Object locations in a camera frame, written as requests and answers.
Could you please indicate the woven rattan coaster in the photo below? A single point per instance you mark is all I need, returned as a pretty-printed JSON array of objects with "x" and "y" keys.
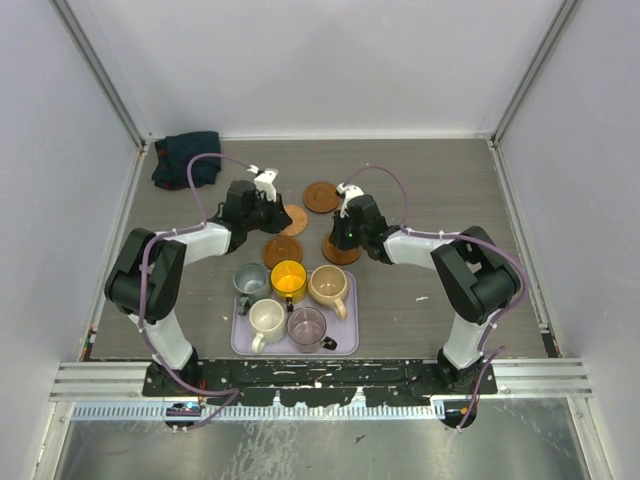
[{"x": 299, "y": 220}]

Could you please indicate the beige ceramic mug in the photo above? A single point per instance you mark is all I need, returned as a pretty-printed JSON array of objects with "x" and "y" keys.
[{"x": 329, "y": 287}]

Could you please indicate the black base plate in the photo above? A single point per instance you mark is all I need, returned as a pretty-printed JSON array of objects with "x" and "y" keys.
[{"x": 322, "y": 383}]

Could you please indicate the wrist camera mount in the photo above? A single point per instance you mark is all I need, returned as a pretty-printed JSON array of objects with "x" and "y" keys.
[
  {"x": 347, "y": 192},
  {"x": 264, "y": 181}
]

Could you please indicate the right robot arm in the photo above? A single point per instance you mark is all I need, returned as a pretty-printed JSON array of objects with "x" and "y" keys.
[{"x": 479, "y": 282}]

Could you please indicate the left aluminium frame post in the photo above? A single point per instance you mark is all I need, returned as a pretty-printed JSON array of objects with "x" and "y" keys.
[{"x": 89, "y": 55}]

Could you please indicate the clear purple glass mug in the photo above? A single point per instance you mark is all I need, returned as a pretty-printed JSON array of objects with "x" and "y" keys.
[{"x": 307, "y": 328}]

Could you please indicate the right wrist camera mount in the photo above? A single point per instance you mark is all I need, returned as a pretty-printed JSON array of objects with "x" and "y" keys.
[{"x": 347, "y": 192}]

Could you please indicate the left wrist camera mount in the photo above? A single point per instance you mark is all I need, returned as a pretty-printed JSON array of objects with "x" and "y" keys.
[{"x": 264, "y": 181}]

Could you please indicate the brown wooden coaster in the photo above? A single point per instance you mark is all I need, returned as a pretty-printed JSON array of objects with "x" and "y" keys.
[
  {"x": 337, "y": 256},
  {"x": 321, "y": 197},
  {"x": 281, "y": 248}
]

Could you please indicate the grey ceramic mug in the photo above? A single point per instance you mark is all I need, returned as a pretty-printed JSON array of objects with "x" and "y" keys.
[{"x": 251, "y": 283}]

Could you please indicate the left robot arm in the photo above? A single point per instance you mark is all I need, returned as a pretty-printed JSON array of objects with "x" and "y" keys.
[{"x": 145, "y": 280}]

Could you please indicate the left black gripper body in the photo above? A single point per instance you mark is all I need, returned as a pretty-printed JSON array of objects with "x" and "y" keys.
[{"x": 265, "y": 215}]

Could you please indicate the right aluminium frame post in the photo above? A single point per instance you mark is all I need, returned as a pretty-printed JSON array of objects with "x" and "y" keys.
[{"x": 559, "y": 22}]

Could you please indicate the white ceramic mug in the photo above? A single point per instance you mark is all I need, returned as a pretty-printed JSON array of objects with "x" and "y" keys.
[{"x": 267, "y": 319}]

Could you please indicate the dark folded cloth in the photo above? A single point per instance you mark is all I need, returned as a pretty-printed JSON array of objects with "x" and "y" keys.
[{"x": 174, "y": 154}]

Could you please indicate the aluminium frame post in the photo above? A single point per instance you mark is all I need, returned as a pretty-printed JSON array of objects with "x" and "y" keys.
[
  {"x": 89, "y": 55},
  {"x": 559, "y": 22}
]

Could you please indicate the aluminium front rail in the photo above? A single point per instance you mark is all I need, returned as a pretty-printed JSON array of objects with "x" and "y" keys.
[{"x": 518, "y": 378}]

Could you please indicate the yellow glass mug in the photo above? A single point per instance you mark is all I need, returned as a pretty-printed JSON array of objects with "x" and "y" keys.
[{"x": 289, "y": 281}]

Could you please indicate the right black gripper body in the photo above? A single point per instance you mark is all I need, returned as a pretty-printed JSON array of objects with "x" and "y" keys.
[{"x": 347, "y": 234}]

